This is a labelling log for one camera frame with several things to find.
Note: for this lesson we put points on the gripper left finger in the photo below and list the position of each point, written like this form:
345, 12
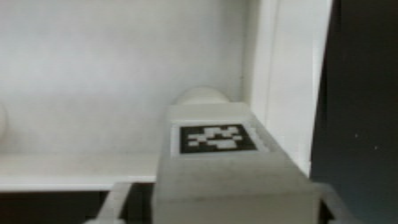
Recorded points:
127, 205

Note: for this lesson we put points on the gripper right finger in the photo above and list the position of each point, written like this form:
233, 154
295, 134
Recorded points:
334, 213

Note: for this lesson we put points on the white table leg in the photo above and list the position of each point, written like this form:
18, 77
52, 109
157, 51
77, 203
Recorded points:
228, 180

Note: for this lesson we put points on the white square table top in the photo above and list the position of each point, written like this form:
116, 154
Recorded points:
102, 57

